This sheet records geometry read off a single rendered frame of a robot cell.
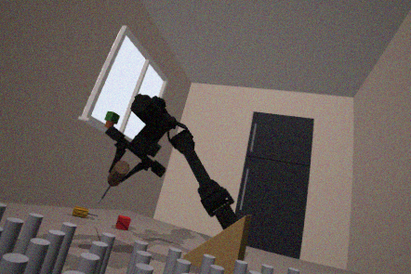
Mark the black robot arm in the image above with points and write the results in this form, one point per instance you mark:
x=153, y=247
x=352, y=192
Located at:
x=152, y=111

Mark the yellow-handled screwdriver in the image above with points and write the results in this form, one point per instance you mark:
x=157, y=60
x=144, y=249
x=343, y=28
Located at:
x=81, y=211

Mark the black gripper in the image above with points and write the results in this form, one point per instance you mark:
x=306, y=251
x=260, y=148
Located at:
x=122, y=145

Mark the brown-handled metal tool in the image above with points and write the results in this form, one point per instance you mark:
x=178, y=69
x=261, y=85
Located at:
x=116, y=175

